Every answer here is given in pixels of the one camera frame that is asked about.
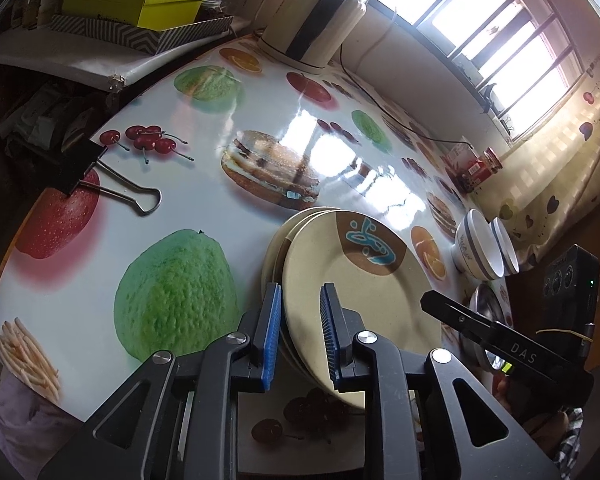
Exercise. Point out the cream heart print curtain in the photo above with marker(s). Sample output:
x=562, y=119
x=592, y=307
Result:
x=555, y=160

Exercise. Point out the brown wooden cabinet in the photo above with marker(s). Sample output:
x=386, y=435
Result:
x=595, y=220

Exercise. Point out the food print tablecloth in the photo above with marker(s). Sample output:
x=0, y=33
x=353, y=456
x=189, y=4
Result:
x=280, y=110

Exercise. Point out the green cardboard box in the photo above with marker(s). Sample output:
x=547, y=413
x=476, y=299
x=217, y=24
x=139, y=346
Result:
x=135, y=5

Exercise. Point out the barred window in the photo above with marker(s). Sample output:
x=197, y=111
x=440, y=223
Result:
x=480, y=35

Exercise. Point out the person's right hand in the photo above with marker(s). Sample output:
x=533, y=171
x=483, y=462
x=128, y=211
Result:
x=547, y=425

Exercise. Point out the black binder clip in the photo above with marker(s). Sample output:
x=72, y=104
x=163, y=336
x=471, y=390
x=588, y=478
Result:
x=80, y=165

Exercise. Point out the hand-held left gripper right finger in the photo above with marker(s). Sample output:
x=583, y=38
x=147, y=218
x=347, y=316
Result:
x=330, y=340

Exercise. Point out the person's right forearm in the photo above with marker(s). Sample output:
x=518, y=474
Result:
x=572, y=452

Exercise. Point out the cream plate with blue print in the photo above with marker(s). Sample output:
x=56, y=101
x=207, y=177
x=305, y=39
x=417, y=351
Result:
x=280, y=247
x=265, y=270
x=380, y=300

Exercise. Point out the grey clutter pile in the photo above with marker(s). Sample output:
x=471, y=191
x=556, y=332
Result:
x=40, y=115

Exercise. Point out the zigzag patterned tray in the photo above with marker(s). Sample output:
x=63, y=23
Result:
x=130, y=35

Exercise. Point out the lavender cloth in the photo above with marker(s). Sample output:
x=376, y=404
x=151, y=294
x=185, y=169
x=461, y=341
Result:
x=25, y=415

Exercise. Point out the white and black electric kettle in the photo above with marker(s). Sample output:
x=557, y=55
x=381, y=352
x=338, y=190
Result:
x=310, y=25

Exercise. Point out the red lidded jar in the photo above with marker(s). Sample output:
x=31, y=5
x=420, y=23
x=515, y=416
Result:
x=491, y=160

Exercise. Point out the red and white carton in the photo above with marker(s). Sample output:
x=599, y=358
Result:
x=462, y=167

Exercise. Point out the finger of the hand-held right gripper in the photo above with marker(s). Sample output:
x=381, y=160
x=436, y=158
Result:
x=460, y=317

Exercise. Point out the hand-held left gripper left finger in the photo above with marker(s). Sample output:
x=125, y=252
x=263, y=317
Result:
x=271, y=340

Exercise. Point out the white shelf board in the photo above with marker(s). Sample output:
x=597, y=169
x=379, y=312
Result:
x=80, y=67

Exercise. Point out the stainless steel bowl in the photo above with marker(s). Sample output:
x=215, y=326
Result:
x=485, y=300

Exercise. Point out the white bowl with blue stripes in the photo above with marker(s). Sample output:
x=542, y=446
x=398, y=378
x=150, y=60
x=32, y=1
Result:
x=508, y=247
x=472, y=252

